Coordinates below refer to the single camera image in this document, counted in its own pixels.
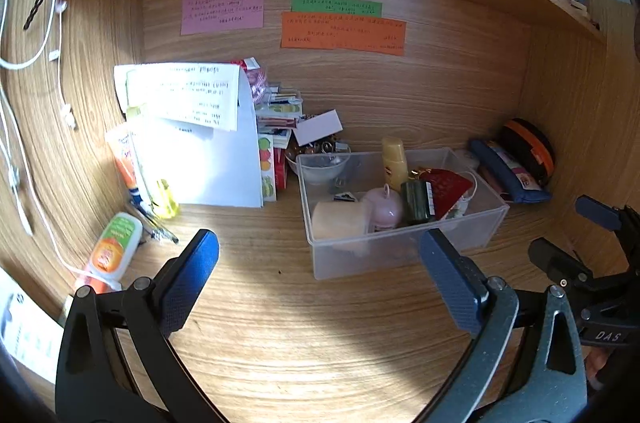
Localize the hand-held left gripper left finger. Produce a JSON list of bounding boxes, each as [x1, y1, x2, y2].
[[55, 229, 221, 423]]

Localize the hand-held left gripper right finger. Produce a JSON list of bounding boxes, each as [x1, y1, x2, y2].
[[419, 228, 588, 423]]

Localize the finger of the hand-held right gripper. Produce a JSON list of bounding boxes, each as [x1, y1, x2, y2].
[[575, 196, 640, 234], [528, 237, 593, 289]]

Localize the clear plastic storage box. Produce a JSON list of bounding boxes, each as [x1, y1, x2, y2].
[[296, 147, 510, 281]]

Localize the red pouch with gold tie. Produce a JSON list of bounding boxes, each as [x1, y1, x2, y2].
[[422, 168, 473, 220]]

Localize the lilac round lidded jar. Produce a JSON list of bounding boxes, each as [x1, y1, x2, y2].
[[362, 184, 405, 232]]

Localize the wooden desktop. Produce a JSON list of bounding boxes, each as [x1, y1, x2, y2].
[[0, 173, 601, 423]]

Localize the bundle of pens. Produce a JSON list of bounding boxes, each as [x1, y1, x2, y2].
[[129, 199, 180, 245]]

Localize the dark green bottle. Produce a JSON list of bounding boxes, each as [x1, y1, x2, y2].
[[400, 180, 434, 225]]

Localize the white tube with orange label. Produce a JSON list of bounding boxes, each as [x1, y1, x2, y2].
[[75, 212, 144, 295]]

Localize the black and orange round case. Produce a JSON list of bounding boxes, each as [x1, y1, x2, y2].
[[501, 118, 556, 190]]

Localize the blue pencil case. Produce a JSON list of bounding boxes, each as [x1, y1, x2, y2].
[[468, 138, 553, 204]]

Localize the white paper sheets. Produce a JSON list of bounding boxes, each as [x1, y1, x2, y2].
[[114, 62, 265, 209]]

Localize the cream cylindrical jar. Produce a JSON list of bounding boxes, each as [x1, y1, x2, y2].
[[312, 200, 372, 250]]

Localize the yellow bottle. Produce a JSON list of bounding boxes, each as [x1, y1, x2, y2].
[[381, 137, 409, 192]]

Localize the orange standing tube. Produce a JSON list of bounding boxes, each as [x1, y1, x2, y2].
[[105, 126, 143, 205]]

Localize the white bowl of beads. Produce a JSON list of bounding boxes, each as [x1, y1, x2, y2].
[[284, 139, 352, 176]]

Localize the clear small bowl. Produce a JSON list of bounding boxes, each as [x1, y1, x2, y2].
[[301, 153, 353, 187]]

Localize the stack of sticker booklets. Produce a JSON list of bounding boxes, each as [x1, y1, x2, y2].
[[255, 88, 306, 204]]

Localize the white printed leaflet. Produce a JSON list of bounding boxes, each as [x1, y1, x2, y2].
[[0, 268, 67, 385]]

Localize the small white cardboard box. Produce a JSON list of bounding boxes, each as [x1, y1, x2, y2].
[[294, 109, 343, 147]]

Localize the orange paper note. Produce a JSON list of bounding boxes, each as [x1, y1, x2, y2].
[[280, 12, 407, 56]]

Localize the pink paper note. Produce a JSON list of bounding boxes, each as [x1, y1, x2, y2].
[[180, 0, 266, 36]]

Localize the green paper note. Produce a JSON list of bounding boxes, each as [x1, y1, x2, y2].
[[291, 0, 383, 17]]

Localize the white charging cable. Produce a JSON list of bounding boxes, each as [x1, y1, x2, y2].
[[0, 0, 96, 279]]

